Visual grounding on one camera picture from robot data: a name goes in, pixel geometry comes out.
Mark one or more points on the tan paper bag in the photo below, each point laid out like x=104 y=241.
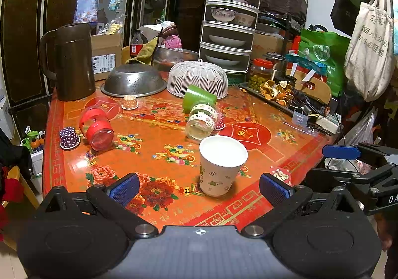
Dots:
x=317 y=88

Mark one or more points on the floral ceramic bowl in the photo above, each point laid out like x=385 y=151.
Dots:
x=222 y=14

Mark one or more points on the white printed paper cup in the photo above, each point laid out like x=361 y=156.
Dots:
x=217 y=170

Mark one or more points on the green shopping bag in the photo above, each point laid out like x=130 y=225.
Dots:
x=326 y=55

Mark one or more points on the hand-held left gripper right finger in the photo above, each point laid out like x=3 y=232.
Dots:
x=273 y=189

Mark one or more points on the wooden chair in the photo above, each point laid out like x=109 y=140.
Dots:
x=21 y=185

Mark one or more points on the red envelope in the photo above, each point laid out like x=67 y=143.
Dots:
x=281 y=175

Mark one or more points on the clear plastic bag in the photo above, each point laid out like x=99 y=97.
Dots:
x=360 y=129

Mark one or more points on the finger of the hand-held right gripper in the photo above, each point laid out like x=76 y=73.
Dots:
x=329 y=175
x=340 y=152

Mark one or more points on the canvas tote bag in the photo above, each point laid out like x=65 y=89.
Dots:
x=370 y=49

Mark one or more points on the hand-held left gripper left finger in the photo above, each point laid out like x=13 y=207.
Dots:
x=124 y=189

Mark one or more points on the dark soda bottle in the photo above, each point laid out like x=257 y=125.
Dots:
x=136 y=44

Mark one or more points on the dried orange peels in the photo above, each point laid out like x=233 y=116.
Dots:
x=276 y=91

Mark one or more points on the glass jar with red lid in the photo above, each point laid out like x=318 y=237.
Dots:
x=260 y=75

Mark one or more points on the steel colander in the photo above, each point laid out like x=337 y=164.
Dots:
x=133 y=80

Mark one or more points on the purple dotted cupcake liner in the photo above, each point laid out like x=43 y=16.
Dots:
x=70 y=138
x=221 y=123

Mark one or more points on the brown cardboard box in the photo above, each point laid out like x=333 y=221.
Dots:
x=269 y=44

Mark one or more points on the white power strip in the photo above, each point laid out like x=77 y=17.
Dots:
x=325 y=124

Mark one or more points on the black tray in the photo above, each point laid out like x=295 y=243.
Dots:
x=253 y=90

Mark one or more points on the brown plastic pitcher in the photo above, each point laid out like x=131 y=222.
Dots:
x=71 y=61

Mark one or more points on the tiered mesh food rack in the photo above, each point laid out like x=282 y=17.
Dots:
x=231 y=33

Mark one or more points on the steel mug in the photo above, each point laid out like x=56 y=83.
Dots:
x=277 y=64

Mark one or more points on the glass jar with taped band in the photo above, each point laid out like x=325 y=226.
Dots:
x=200 y=123

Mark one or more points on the white mesh food cover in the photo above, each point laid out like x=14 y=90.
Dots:
x=199 y=75

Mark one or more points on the red plastic cup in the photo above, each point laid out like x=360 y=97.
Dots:
x=96 y=129

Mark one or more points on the green plastic cup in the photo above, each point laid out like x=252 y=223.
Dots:
x=199 y=95

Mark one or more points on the pale ceramic bowl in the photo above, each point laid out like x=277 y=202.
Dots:
x=245 y=19

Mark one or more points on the white plate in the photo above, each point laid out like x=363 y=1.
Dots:
x=225 y=39
x=222 y=60

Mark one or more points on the orange white cupcake liner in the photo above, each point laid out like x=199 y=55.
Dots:
x=129 y=103

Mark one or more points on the steel mixing bowl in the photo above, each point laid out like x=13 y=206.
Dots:
x=174 y=57

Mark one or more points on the pink cloth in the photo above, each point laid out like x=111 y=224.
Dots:
x=172 y=41

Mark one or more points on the olive green cloth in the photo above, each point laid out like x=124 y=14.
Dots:
x=145 y=51

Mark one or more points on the black hanging bag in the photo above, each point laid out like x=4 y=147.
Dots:
x=343 y=8

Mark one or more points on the cardboard box with label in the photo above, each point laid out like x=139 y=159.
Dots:
x=105 y=49

